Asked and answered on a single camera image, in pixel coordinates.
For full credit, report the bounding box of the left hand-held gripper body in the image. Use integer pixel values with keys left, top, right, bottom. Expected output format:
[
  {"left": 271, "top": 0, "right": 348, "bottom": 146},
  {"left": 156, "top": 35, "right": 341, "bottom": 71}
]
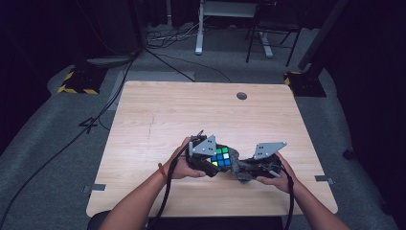
[{"left": 186, "top": 129, "right": 222, "bottom": 177}]

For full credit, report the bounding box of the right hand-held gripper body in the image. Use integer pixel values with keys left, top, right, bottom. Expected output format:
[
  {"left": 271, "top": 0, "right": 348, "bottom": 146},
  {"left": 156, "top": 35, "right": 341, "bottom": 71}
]
[{"left": 248, "top": 141, "right": 288, "bottom": 180}]

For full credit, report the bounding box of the multicoloured puzzle cube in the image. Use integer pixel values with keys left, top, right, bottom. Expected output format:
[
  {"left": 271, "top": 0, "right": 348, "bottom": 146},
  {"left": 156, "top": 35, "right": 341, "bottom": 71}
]
[{"left": 210, "top": 146, "right": 233, "bottom": 169}]

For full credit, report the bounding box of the grey fluffy cloth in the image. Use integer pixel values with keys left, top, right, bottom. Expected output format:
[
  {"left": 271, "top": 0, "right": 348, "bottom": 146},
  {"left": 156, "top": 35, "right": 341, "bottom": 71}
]
[{"left": 228, "top": 147, "right": 272, "bottom": 185}]

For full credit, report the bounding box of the person's left hand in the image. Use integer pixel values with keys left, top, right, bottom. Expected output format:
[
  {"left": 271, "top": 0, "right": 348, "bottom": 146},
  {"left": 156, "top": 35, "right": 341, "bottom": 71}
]
[{"left": 158, "top": 137, "right": 207, "bottom": 181}]

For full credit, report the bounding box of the person's right hand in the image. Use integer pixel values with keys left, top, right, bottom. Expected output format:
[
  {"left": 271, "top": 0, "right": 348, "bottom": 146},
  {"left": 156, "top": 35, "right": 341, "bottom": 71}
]
[{"left": 256, "top": 151, "right": 297, "bottom": 195}]

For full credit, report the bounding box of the red wristband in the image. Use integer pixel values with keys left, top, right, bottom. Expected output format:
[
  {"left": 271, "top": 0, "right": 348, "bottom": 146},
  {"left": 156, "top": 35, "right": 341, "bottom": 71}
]
[{"left": 157, "top": 162, "right": 168, "bottom": 182}]

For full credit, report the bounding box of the grey tape strip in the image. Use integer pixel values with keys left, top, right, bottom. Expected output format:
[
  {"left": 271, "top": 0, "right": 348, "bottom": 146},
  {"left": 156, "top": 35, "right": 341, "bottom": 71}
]
[
  {"left": 82, "top": 183, "right": 107, "bottom": 195},
  {"left": 313, "top": 174, "right": 336, "bottom": 186}
]

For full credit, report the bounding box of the yellow black striped stand base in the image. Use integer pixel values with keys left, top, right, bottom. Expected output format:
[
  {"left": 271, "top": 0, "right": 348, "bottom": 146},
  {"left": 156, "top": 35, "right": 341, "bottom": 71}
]
[
  {"left": 283, "top": 70, "right": 327, "bottom": 98},
  {"left": 56, "top": 66, "right": 108, "bottom": 96}
]

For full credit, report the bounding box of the black chair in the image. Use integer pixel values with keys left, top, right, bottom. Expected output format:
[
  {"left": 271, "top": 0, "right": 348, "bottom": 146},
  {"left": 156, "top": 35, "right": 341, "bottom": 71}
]
[{"left": 244, "top": 0, "right": 303, "bottom": 68}]

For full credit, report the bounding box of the black round stool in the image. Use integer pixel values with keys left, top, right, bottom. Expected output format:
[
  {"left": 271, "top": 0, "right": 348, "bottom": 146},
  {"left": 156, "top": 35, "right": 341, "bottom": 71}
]
[{"left": 86, "top": 210, "right": 112, "bottom": 230}]

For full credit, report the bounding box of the black slanted stand pole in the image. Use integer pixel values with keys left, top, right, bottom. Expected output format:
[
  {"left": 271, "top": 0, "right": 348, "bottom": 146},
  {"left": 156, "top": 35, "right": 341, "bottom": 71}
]
[{"left": 297, "top": 0, "right": 350, "bottom": 72}]

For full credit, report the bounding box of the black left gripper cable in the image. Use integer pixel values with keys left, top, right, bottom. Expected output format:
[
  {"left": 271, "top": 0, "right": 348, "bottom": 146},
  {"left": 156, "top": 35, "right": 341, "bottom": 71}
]
[{"left": 147, "top": 144, "right": 192, "bottom": 230}]

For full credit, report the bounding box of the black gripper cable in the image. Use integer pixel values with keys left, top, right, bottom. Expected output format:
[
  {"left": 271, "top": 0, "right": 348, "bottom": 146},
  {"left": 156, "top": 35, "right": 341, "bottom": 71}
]
[
  {"left": 147, "top": 144, "right": 192, "bottom": 230},
  {"left": 280, "top": 165, "right": 296, "bottom": 230}
]

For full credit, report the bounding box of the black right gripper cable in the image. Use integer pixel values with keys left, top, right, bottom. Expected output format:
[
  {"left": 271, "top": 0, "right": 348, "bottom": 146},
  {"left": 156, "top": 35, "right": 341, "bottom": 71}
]
[{"left": 280, "top": 165, "right": 296, "bottom": 230}]

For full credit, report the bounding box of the white desk frame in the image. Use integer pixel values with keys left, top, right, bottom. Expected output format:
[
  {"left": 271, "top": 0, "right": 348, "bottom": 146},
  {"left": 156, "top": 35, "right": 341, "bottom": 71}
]
[{"left": 194, "top": 0, "right": 275, "bottom": 58}]

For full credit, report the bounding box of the bundle of floor cables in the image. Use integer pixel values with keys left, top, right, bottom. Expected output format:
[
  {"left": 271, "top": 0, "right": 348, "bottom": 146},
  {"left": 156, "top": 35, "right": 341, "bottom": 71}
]
[{"left": 146, "top": 21, "right": 200, "bottom": 50}]

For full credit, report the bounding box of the long black floor cable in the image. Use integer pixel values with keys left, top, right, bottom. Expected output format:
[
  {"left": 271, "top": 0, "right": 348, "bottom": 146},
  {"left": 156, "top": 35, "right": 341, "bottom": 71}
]
[{"left": 0, "top": 51, "right": 142, "bottom": 226}]

